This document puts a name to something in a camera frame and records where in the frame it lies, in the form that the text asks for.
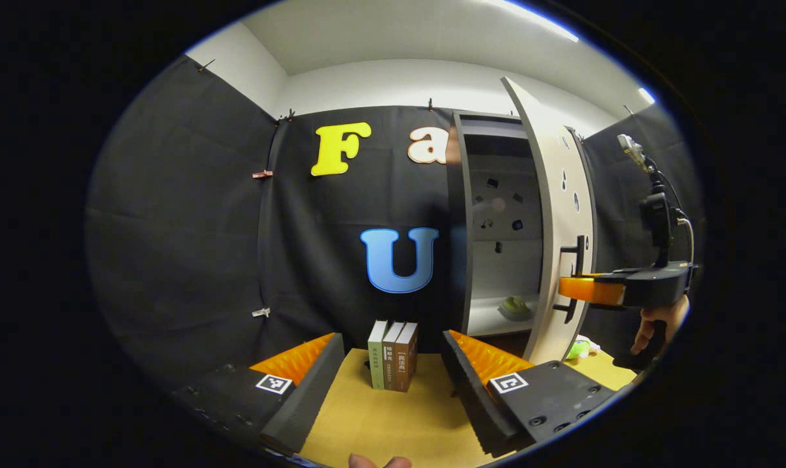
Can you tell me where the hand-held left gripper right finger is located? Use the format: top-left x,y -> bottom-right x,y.
440,329 -> 620,458

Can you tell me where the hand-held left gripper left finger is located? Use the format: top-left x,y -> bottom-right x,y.
170,331 -> 346,456

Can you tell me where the black door handle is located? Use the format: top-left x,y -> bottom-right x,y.
553,235 -> 590,324

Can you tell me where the green bottle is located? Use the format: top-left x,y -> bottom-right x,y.
499,296 -> 534,322

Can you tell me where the beige cabinet door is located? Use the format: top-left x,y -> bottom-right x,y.
501,77 -> 599,367

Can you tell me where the dark brown book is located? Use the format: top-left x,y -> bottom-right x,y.
393,322 -> 420,393

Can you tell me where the black backdrop cloth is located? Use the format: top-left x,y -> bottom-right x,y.
84,55 -> 705,391

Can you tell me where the ceiling light panel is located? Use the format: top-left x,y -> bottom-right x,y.
482,0 -> 657,105

